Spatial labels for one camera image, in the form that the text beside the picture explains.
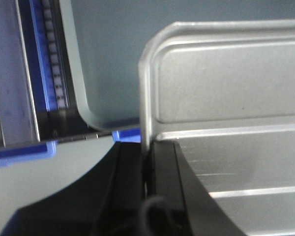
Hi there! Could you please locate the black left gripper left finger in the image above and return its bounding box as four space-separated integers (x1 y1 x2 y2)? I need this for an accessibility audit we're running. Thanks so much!
1 142 144 236

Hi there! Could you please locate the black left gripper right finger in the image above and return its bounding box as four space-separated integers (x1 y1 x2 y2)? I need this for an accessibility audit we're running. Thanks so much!
147 141 245 236

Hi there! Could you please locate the silver ribbed metal tray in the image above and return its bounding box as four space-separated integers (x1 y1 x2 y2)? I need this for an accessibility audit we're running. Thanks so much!
138 20 295 236

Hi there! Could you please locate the grey plastic tray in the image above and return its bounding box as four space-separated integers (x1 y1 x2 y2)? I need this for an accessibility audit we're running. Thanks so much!
59 0 295 130

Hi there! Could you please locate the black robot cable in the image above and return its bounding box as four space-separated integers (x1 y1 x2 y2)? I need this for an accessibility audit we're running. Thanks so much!
137 194 175 236

